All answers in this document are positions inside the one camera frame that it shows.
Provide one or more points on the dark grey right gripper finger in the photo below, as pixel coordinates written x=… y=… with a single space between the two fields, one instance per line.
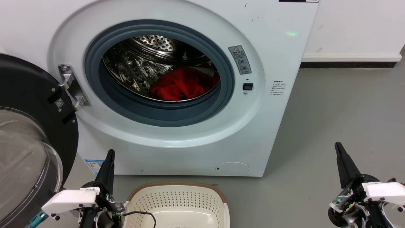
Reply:
x=347 y=167

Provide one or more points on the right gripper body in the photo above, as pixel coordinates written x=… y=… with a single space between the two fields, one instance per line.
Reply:
x=354 y=205

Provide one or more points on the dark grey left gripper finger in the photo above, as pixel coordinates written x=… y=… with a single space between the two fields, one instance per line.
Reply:
x=107 y=172

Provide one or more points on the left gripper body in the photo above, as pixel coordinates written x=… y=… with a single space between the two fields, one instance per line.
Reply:
x=104 y=209

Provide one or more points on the cream perforated laundry basket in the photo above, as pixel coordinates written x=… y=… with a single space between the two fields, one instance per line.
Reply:
x=177 y=202

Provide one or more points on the stainless steel washing machine drum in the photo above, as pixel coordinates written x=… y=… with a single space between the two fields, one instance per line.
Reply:
x=133 y=63

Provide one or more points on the washing machine door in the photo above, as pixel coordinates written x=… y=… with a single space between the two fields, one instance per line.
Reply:
x=31 y=88

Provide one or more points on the red cloth garment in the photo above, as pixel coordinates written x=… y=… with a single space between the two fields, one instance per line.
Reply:
x=177 y=84

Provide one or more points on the blue energy label sticker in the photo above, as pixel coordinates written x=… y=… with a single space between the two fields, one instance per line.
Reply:
x=94 y=166

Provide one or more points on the grey rubber door gasket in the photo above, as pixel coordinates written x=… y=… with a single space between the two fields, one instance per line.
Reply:
x=158 y=114

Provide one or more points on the QR code sticker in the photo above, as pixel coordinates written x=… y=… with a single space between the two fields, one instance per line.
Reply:
x=59 y=103

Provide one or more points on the white front-load washing machine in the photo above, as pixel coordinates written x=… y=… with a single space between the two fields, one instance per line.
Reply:
x=269 y=126

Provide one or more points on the silver door hinge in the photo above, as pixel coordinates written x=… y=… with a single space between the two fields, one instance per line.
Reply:
x=71 y=85

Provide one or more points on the black baseboard strip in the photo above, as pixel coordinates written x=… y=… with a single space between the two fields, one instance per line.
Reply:
x=348 y=65

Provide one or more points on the white text sticker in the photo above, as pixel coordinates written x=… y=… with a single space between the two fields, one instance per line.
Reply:
x=278 y=88

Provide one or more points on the round filter cover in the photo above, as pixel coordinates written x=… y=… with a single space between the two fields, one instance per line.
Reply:
x=232 y=168

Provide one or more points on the black door latch socket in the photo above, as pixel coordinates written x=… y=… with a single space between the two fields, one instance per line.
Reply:
x=248 y=86

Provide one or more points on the grey warning label sticker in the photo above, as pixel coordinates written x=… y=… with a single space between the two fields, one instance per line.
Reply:
x=239 y=59

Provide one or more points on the black control panel strip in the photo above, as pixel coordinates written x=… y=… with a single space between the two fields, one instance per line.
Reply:
x=299 y=1

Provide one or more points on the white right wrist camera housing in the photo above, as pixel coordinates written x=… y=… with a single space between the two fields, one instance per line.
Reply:
x=384 y=191

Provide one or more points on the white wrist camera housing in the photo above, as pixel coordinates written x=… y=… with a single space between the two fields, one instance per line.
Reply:
x=384 y=191
x=69 y=200

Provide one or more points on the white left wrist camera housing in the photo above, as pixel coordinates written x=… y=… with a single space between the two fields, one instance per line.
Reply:
x=69 y=200

